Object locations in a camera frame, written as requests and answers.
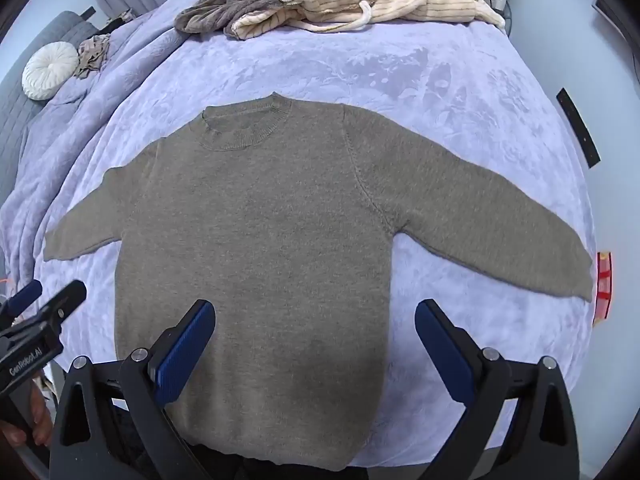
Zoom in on red and yellow box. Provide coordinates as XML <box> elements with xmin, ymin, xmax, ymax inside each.
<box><xmin>592</xmin><ymin>251</ymin><xmax>613</xmax><ymax>328</ymax></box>

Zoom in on lavender plush blanket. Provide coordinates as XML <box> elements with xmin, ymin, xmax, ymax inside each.
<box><xmin>0</xmin><ymin>0</ymin><xmax>601</xmax><ymax>468</ymax></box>

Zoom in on grey-brown fleece garment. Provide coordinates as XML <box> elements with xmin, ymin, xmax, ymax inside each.
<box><xmin>174</xmin><ymin>0</ymin><xmax>286</xmax><ymax>38</ymax></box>

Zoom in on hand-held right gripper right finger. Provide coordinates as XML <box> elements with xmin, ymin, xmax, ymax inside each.
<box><xmin>415</xmin><ymin>299</ymin><xmax>581</xmax><ymax>480</ymax></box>

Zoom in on cream striped garment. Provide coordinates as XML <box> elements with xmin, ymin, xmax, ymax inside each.
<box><xmin>232</xmin><ymin>0</ymin><xmax>507</xmax><ymax>41</ymax></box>

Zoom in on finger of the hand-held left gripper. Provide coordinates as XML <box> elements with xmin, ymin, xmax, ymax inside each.
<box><xmin>0</xmin><ymin>280</ymin><xmax>43</xmax><ymax>333</ymax></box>
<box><xmin>12</xmin><ymin>280</ymin><xmax>87</xmax><ymax>343</ymax></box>

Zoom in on white round pillow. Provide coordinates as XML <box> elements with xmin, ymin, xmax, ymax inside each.
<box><xmin>21</xmin><ymin>41</ymin><xmax>81</xmax><ymax>101</ymax></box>

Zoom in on olive knit sweater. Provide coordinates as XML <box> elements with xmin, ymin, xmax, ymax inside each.
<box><xmin>42</xmin><ymin>91</ymin><xmax>596</xmax><ymax>472</ymax></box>

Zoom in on person's left hand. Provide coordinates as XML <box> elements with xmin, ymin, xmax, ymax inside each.
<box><xmin>0</xmin><ymin>389</ymin><xmax>53</xmax><ymax>448</ymax></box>

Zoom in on black wall strip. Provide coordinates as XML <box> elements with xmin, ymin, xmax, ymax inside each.
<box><xmin>556</xmin><ymin>87</ymin><xmax>601</xmax><ymax>170</ymax></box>

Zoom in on person's black pants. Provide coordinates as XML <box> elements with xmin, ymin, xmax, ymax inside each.
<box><xmin>112</xmin><ymin>400</ymin><xmax>371</xmax><ymax>480</ymax></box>

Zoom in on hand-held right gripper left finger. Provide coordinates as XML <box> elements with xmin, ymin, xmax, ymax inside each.
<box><xmin>48</xmin><ymin>299</ymin><xmax>217</xmax><ymax>480</ymax></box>

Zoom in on beige crumpled cloth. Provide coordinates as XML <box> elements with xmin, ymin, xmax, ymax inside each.
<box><xmin>74</xmin><ymin>34</ymin><xmax>112</xmax><ymax>80</ymax></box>

